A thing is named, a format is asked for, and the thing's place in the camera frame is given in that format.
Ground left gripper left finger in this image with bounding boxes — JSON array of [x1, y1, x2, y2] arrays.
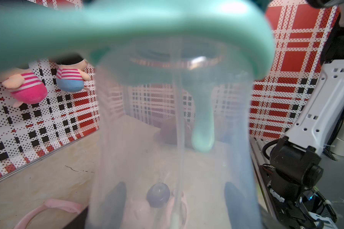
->
[[99, 182, 127, 229]]

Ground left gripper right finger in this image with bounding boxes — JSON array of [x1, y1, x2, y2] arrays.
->
[[224, 182, 260, 229]]

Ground clear baby bottle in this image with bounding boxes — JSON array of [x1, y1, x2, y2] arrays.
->
[[84, 37, 263, 229]]

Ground mint green bottle handle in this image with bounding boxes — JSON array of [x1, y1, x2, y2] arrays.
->
[[0, 1, 275, 153]]

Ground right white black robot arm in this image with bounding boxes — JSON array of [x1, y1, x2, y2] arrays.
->
[[259, 6, 344, 229]]

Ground pink bottle cap near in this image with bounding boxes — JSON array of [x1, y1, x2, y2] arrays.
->
[[121, 199, 152, 229]]

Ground brown plush toy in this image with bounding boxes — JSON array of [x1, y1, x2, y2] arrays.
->
[[160, 116, 194, 149]]

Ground plush doll blue pants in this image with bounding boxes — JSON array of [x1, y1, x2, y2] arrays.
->
[[55, 54, 91, 93]]

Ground plush doll pink pants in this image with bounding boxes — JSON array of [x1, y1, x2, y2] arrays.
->
[[0, 64, 48, 107]]

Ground pink bottle handle far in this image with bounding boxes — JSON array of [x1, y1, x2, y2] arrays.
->
[[13, 198, 85, 229]]

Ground pink bottle handle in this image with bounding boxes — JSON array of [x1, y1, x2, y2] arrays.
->
[[13, 198, 85, 229], [163, 192, 189, 229]]

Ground purple nipple ring left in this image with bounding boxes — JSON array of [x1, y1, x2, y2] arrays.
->
[[146, 182, 172, 209]]

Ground pink bottle handle near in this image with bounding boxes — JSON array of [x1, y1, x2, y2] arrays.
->
[[163, 192, 189, 229]]

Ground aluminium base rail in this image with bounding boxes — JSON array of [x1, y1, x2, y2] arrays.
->
[[249, 137, 277, 220]]

